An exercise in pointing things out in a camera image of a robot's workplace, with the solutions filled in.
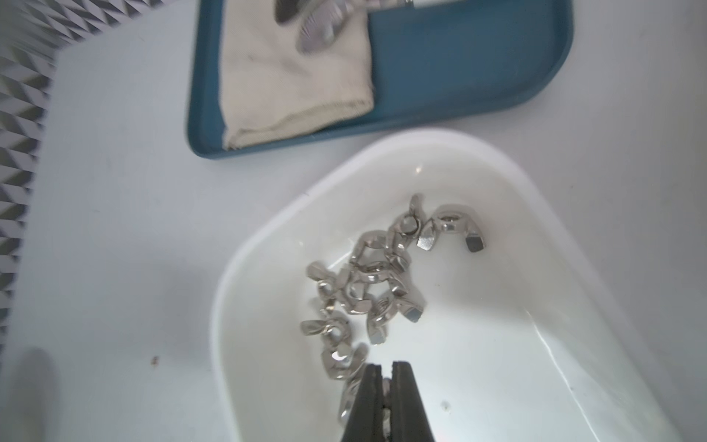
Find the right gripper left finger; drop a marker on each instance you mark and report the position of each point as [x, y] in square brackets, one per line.
[365, 422]

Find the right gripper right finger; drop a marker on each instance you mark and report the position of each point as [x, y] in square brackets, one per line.
[408, 419]

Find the silver wing nut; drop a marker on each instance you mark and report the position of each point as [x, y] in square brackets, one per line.
[348, 402]

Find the pile of wing nuts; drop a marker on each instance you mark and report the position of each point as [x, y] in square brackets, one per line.
[371, 283]

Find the white storage box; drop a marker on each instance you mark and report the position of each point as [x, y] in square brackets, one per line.
[511, 345]

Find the beige folded cloth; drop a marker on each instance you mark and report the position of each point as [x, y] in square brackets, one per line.
[269, 91]

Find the blue tray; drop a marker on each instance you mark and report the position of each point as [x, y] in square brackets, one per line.
[429, 64]

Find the metal spoon white handle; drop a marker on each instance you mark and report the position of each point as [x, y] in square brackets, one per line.
[322, 27]

